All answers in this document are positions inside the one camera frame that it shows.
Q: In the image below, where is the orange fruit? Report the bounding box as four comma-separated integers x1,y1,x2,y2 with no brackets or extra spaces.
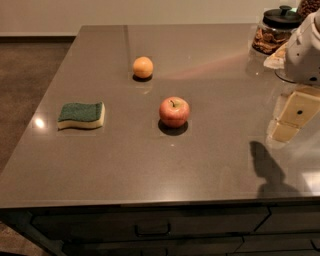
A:
133,57,153,79

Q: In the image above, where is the glass jar of brown nuts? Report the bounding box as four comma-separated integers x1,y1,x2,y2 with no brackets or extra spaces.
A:
297,0,320,19

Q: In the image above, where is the red apple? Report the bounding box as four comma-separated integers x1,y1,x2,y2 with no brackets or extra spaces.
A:
159,97,190,128

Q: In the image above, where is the lower dark drawer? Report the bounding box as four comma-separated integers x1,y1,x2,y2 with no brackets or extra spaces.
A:
63,237,243,256

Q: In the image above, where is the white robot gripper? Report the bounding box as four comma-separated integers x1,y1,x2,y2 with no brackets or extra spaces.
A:
270,10,320,143

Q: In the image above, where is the snack bag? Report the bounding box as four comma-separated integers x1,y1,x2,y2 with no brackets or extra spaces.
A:
263,43,287,69

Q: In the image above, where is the clear plastic cup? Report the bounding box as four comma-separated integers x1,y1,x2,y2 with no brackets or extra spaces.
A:
275,69,294,83

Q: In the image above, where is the upper dark drawer with handle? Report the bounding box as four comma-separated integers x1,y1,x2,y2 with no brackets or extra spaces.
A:
32,207,268,241

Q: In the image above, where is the glass jar with black lid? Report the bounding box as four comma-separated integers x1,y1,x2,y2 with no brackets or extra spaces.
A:
252,5,302,55

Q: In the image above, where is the green and yellow sponge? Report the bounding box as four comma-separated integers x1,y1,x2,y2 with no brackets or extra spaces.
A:
57,102,105,130

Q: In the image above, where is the right dark drawer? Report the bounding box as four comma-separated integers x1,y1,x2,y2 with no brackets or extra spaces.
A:
255,206,320,233

